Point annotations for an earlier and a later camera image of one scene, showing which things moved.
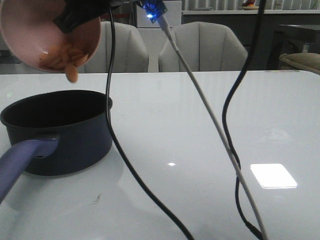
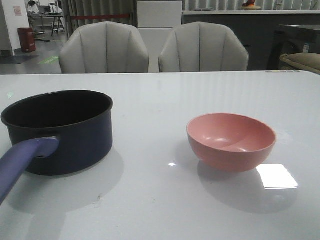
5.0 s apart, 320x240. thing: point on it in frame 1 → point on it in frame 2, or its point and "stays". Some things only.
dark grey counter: (244, 23) stays
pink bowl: (28, 29) → (229, 143)
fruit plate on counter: (249, 5) stays
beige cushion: (309, 61) stays
